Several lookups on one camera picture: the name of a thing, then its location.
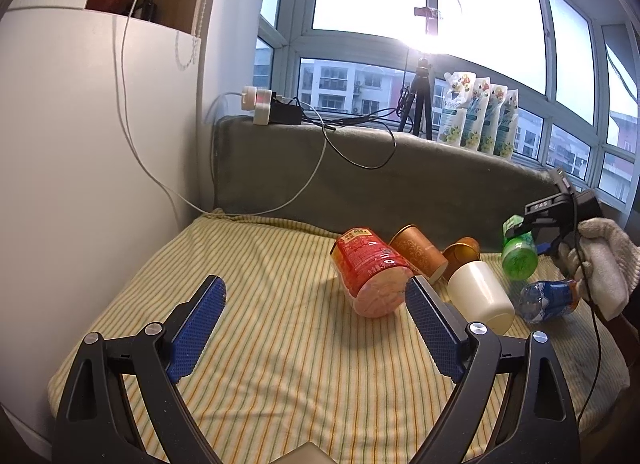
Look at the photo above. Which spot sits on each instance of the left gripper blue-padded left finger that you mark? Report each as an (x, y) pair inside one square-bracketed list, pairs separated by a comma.
[(95, 422)]

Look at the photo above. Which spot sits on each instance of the green tea bottle cup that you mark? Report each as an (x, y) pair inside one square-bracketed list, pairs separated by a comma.
[(519, 253)]

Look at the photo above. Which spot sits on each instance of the blue orange bottle cup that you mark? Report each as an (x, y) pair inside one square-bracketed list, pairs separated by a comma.
[(542, 301)]

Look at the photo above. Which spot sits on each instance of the white plastic cup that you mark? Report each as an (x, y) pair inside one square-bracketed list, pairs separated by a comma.
[(480, 297)]

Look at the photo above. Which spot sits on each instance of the copper cup near jar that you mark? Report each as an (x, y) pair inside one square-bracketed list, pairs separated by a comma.
[(423, 256)]

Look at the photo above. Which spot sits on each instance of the white gloved right hand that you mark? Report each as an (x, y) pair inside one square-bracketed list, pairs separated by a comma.
[(605, 265)]

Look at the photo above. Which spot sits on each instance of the refill pouch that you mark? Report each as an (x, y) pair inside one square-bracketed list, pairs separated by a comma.
[(459, 91), (475, 114), (497, 97), (507, 124)]

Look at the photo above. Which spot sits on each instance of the black tripod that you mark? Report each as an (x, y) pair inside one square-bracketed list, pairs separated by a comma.
[(416, 101)]

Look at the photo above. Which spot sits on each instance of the red plastic jar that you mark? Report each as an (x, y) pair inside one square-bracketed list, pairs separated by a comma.
[(374, 275)]

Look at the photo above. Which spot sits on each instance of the grey sofa backrest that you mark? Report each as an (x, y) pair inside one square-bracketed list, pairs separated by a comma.
[(364, 177)]

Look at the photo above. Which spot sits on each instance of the white cabinet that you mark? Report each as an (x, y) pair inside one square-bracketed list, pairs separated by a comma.
[(98, 171)]

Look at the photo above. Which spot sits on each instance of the white power strip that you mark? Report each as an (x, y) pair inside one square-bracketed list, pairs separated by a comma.
[(258, 101)]

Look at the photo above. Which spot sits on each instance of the ring light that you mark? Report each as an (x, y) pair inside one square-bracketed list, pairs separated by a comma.
[(433, 27)]

